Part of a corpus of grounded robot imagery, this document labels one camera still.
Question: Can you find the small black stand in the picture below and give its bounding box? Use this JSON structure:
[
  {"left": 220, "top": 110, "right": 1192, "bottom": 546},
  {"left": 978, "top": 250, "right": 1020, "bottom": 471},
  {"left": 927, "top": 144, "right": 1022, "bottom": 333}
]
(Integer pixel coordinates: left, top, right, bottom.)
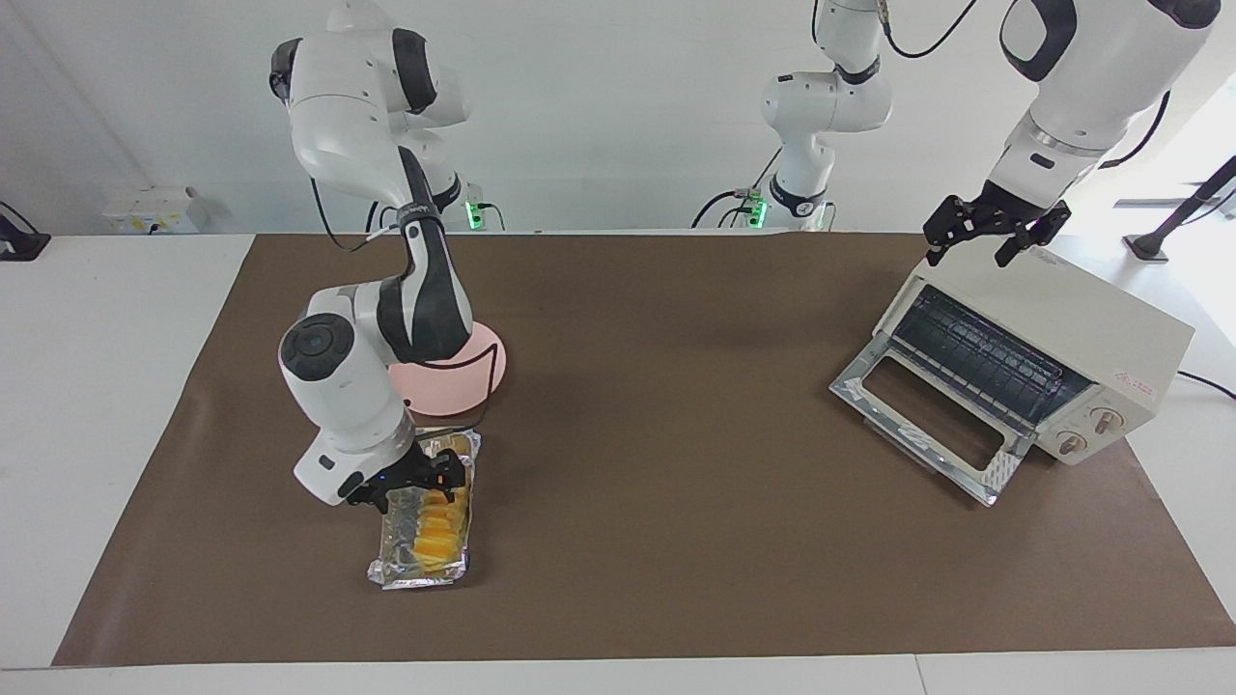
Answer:
[{"left": 0, "top": 201, "right": 51, "bottom": 262}]

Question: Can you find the pink round plate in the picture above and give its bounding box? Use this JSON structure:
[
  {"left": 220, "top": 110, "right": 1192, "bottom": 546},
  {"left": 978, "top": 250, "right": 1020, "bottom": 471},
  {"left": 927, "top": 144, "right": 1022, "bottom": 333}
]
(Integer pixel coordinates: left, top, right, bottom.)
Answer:
[{"left": 389, "top": 323, "right": 509, "bottom": 418}]

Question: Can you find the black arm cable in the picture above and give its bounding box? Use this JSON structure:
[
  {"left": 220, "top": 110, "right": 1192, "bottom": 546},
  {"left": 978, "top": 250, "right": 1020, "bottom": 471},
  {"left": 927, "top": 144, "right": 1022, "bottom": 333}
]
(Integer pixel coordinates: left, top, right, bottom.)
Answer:
[
  {"left": 884, "top": 0, "right": 1171, "bottom": 170},
  {"left": 309, "top": 174, "right": 499, "bottom": 374}
]

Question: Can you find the white wall socket box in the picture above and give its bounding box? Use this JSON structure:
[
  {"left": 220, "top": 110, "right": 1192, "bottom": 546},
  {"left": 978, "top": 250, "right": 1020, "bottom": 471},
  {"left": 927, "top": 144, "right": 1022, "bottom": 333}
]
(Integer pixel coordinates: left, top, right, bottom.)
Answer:
[{"left": 101, "top": 188, "right": 199, "bottom": 235}]

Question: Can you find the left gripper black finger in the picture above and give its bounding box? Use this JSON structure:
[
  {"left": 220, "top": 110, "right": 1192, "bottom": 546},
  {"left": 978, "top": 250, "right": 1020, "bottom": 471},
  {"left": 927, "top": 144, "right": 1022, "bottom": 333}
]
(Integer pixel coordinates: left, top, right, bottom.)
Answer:
[
  {"left": 995, "top": 203, "right": 1073, "bottom": 268},
  {"left": 922, "top": 196, "right": 971, "bottom": 266}
]

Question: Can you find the oven wire rack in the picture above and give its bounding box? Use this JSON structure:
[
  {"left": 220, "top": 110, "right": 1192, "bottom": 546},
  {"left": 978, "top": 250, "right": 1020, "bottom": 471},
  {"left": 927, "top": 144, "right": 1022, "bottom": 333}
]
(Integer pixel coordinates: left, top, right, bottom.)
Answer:
[{"left": 893, "top": 287, "right": 1097, "bottom": 426}]

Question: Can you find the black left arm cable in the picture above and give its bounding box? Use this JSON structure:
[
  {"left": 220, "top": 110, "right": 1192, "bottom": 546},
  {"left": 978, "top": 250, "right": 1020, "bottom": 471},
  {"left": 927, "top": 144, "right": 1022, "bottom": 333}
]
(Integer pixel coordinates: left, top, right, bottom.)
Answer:
[{"left": 884, "top": 0, "right": 1171, "bottom": 170}]

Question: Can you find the brown table mat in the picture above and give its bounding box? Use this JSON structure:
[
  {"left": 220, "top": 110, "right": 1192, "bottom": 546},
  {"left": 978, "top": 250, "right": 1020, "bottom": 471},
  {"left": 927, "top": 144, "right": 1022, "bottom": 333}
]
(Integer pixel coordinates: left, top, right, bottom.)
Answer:
[{"left": 53, "top": 232, "right": 1236, "bottom": 667}]

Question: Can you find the glass oven door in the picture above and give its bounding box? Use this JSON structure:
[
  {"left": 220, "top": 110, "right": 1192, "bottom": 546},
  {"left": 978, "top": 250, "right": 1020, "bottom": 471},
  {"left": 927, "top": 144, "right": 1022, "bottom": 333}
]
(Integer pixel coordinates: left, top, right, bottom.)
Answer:
[{"left": 829, "top": 347, "right": 1036, "bottom": 508}]

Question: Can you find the black tripod stand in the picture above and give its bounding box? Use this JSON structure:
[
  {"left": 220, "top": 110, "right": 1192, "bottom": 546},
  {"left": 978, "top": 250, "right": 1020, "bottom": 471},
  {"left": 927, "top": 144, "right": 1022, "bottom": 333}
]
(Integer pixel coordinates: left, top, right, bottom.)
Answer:
[{"left": 1125, "top": 154, "right": 1236, "bottom": 264}]

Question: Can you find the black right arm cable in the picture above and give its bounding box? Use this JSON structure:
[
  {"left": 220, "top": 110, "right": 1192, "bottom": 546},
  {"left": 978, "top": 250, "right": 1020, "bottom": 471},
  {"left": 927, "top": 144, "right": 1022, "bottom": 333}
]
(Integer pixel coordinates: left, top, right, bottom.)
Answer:
[{"left": 309, "top": 174, "right": 499, "bottom": 374}]

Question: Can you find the aluminium foil tray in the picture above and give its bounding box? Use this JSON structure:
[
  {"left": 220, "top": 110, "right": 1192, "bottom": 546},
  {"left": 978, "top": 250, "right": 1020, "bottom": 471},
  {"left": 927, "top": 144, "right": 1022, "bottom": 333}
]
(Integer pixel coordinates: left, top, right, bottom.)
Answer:
[{"left": 367, "top": 430, "right": 482, "bottom": 590}]

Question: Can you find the cream toaster oven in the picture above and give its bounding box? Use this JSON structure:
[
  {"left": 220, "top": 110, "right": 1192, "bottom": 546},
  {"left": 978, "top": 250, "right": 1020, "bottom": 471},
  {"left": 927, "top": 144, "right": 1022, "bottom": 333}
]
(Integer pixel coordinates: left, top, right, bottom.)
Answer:
[{"left": 874, "top": 246, "right": 1195, "bottom": 466}]

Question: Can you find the black oven power cord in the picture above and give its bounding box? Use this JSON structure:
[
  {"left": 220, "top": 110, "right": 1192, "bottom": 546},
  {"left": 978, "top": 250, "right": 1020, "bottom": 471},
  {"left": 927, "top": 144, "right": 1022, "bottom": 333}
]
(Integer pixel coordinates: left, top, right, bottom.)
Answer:
[{"left": 1176, "top": 370, "right": 1236, "bottom": 402}]

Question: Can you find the sliced yellow bread loaf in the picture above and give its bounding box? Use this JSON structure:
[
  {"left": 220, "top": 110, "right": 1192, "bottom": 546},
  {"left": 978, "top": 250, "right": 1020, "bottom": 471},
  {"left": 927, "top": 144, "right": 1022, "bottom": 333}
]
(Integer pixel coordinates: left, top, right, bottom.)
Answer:
[{"left": 406, "top": 478, "right": 472, "bottom": 570}]

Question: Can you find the black base cable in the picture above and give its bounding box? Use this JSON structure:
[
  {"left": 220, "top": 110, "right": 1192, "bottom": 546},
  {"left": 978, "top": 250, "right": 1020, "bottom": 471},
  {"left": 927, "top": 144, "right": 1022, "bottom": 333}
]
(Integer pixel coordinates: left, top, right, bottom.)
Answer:
[{"left": 690, "top": 145, "right": 785, "bottom": 230}]

